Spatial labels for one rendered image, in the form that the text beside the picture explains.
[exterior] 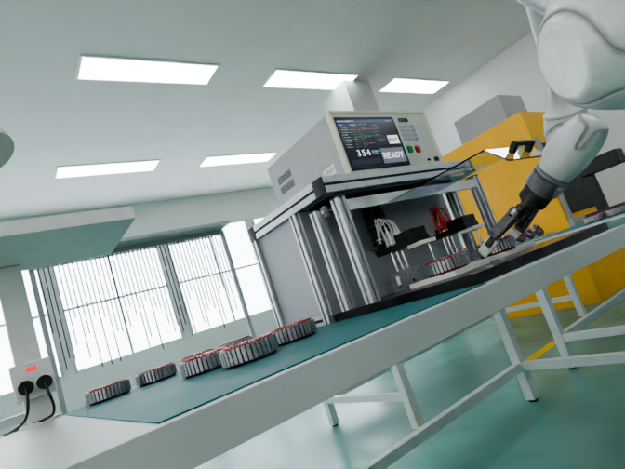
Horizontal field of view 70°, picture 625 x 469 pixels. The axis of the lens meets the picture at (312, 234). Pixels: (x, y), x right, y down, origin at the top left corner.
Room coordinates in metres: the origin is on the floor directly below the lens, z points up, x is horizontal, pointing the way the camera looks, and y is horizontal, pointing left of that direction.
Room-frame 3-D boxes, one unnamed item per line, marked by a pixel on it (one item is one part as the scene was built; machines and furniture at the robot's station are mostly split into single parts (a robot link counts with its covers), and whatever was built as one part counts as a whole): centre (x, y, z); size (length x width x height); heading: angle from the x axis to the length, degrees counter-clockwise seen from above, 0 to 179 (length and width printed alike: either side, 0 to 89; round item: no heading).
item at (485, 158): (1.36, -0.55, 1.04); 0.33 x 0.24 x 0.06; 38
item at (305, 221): (1.44, -0.24, 0.92); 0.66 x 0.01 x 0.30; 128
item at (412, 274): (1.27, -0.21, 0.80); 0.08 x 0.05 x 0.06; 128
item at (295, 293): (1.35, 0.11, 0.91); 0.28 x 0.03 x 0.32; 38
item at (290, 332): (1.03, 0.12, 0.77); 0.11 x 0.11 x 0.04
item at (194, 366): (1.00, 0.31, 0.77); 0.11 x 0.11 x 0.04
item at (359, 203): (1.31, -0.34, 1.03); 0.62 x 0.01 x 0.03; 128
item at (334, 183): (1.49, -0.20, 1.09); 0.68 x 0.44 x 0.05; 128
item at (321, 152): (1.50, -0.21, 1.22); 0.44 x 0.39 x 0.20; 128
